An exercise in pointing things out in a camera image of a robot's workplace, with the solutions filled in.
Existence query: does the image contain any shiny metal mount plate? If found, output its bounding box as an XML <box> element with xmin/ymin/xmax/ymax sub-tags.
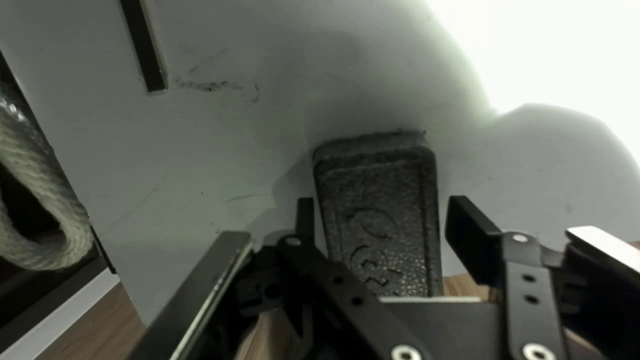
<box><xmin>130</xmin><ymin>231</ymin><xmax>256</xmax><ymax>360</ymax></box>
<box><xmin>563</xmin><ymin>225</ymin><xmax>640</xmax><ymax>277</ymax></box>

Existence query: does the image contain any thick white rope coil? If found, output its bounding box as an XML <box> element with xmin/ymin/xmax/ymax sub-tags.
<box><xmin>0</xmin><ymin>91</ymin><xmax>95</xmax><ymax>274</ymax></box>

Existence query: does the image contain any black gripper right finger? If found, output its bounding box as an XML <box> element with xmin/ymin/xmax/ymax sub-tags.
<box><xmin>443</xmin><ymin>195</ymin><xmax>575</xmax><ymax>360</ymax></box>

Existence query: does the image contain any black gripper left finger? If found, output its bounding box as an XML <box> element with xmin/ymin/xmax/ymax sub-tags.
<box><xmin>275</xmin><ymin>197</ymin><xmax>436</xmax><ymax>360</ymax></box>

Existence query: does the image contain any black felt board eraser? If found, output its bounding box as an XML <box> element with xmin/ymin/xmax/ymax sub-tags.
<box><xmin>309</xmin><ymin>128</ymin><xmax>445</xmax><ymax>301</ymax></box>

